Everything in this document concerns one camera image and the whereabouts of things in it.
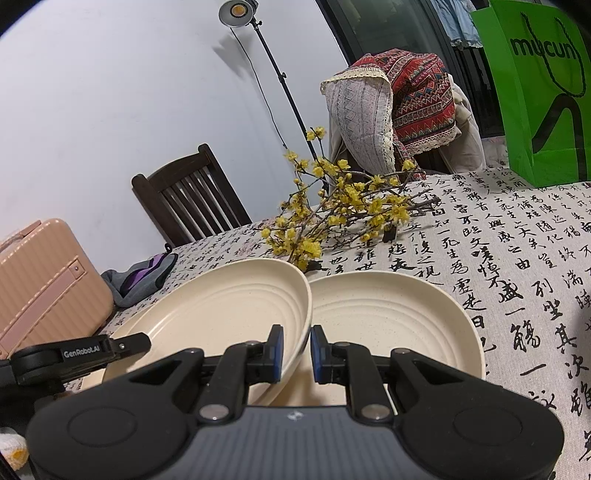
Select grey purple cloth pouch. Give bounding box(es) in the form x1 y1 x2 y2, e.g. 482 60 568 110
101 252 178 309

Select pink hard suitcase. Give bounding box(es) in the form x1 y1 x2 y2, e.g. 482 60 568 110
1 218 114 359

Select cream plate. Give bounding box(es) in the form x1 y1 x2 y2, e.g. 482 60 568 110
269 270 487 408
80 258 312 406

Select yellow blossom branch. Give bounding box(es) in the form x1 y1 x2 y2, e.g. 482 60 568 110
259 150 441 273

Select dark wooden chair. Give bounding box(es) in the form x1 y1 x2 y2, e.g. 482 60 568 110
131 143 252 247

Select chair draped in beige cloth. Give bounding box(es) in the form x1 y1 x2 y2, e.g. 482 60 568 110
321 68 486 174

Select dark framed window door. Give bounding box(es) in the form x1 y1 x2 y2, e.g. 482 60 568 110
318 0 504 138

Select green paper shopping bag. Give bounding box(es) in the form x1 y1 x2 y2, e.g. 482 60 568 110
472 1 590 187

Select calligraphy print tablecloth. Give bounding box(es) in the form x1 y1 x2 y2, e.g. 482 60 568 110
64 165 591 480

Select hanging blue clothes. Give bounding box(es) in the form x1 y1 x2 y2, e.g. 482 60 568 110
431 0 483 48

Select studio lamp on stand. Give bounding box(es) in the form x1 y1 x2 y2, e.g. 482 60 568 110
217 0 324 177

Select red patterned blanket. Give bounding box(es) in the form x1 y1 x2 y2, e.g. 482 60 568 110
321 48 461 175

